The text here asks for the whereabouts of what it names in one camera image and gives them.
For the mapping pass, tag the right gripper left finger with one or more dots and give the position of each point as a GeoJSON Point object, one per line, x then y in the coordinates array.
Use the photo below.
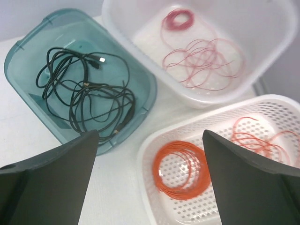
{"type": "Point", "coordinates": [49, 188]}

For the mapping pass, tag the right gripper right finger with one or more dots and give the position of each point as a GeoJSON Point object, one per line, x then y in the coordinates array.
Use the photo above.
{"type": "Point", "coordinates": [251, 189]}

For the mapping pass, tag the white perforated plastic basket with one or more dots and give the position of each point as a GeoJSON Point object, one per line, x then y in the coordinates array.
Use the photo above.
{"type": "Point", "coordinates": [268, 125]}

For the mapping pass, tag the teal transparent plastic tray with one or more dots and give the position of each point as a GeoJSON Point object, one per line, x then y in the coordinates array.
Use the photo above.
{"type": "Point", "coordinates": [76, 78]}

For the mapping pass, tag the white solid plastic basket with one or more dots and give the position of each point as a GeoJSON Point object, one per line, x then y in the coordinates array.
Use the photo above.
{"type": "Point", "coordinates": [207, 52]}

